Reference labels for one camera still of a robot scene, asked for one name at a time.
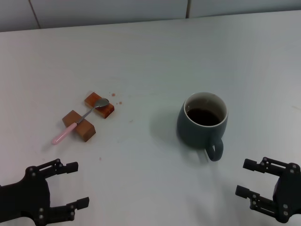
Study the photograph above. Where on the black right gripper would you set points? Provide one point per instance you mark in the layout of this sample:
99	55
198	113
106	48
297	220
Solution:
288	193

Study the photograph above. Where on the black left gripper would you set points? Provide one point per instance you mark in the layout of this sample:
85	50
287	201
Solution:
26	195

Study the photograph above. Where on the grey ceramic cup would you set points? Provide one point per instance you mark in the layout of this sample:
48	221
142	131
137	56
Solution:
188	134

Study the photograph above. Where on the brown wooden block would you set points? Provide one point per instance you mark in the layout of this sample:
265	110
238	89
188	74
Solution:
85	131

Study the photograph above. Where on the dark coffee liquid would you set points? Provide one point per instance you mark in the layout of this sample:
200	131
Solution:
204	116

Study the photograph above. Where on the orange-brown wooden block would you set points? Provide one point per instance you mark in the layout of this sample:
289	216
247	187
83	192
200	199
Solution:
106	112

